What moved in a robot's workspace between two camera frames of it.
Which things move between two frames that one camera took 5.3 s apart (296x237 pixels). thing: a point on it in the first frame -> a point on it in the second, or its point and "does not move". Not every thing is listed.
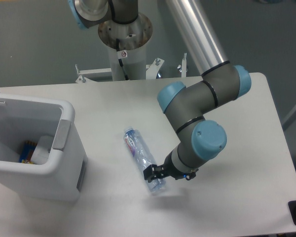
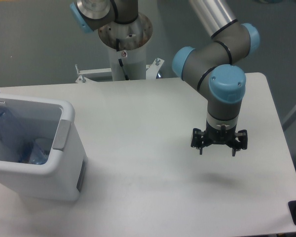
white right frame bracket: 152,69 does not move
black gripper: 153,172 -> 226,136
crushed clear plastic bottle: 142,156 -> 27,152
